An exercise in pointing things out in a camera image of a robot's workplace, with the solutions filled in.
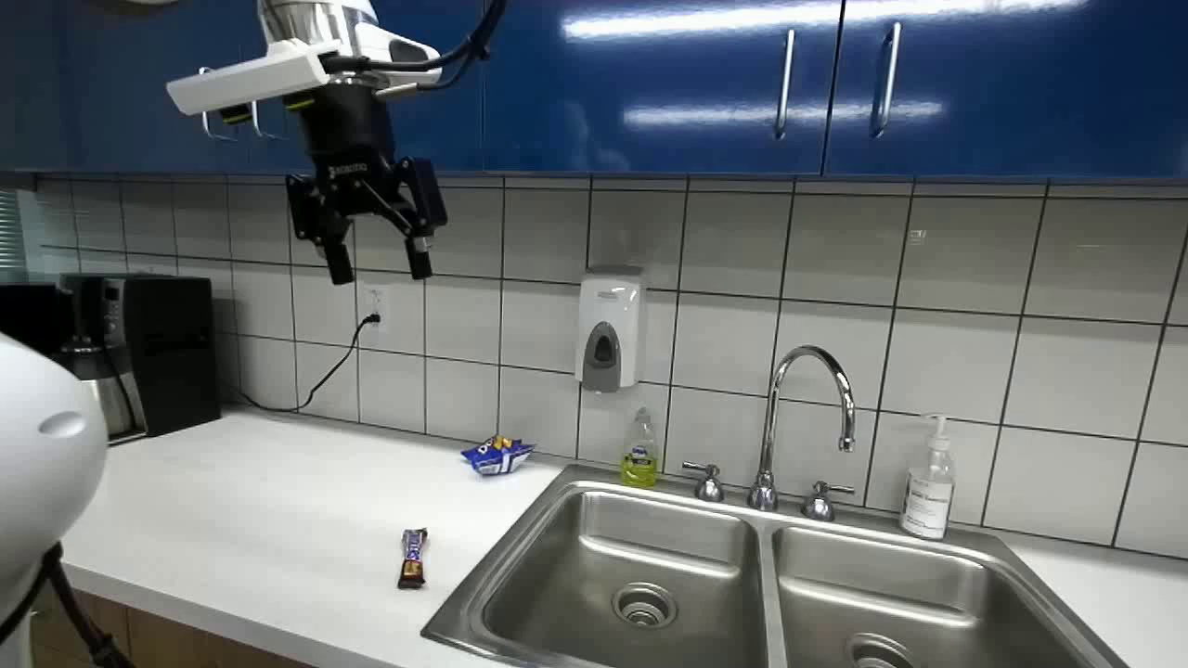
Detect silver cabinet handle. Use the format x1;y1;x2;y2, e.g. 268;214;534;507
192;64;215;141
772;29;796;141
247;102;263;136
871;24;904;136

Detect brown snack packet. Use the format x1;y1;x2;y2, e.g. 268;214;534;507
395;526;425;590

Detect chrome faucet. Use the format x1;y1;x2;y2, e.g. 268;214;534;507
681;343;859;525

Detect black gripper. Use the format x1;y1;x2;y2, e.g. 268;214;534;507
286;85;446;286

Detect white wall soap dispenser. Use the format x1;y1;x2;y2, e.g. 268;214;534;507
575;275;642;393

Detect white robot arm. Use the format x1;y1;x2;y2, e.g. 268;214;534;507
0;0;504;668

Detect white wall outlet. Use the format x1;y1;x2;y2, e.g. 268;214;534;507
355;286;384;349

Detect black power cord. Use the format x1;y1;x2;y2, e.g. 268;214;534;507
235;313;384;418

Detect blue upper cabinets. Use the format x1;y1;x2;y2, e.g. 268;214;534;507
0;0;1188;181

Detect black coffee maker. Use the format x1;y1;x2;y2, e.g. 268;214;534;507
0;275;220;440

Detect blue snack packet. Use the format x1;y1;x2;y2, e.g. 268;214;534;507
462;434;530;480

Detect white pump soap bottle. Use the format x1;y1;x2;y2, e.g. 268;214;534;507
900;418;955;537

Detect stainless steel double sink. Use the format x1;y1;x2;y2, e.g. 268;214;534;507
425;465;1129;668

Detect green dish soap bottle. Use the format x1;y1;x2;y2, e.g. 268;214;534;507
618;408;661;486

